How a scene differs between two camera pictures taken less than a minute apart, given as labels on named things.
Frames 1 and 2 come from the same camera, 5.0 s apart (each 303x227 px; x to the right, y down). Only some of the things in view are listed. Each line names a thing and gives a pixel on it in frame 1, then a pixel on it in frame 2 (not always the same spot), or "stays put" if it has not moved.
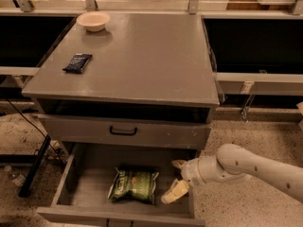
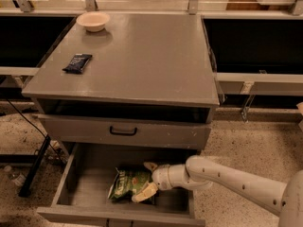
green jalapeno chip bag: (132, 183) stays put
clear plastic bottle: (17, 178) stays put
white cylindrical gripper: (189, 171) -> (160, 176)
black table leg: (34, 167) stays put
